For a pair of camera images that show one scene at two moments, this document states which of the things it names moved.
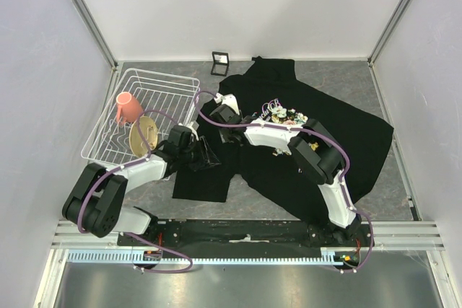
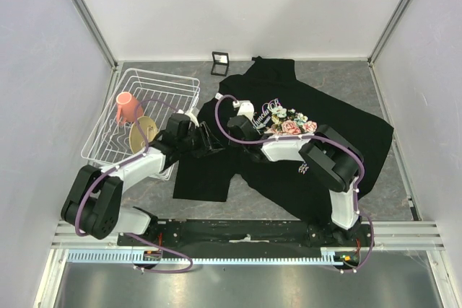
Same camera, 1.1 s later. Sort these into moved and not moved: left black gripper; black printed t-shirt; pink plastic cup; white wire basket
Moved: left black gripper
Not moved: black printed t-shirt; pink plastic cup; white wire basket
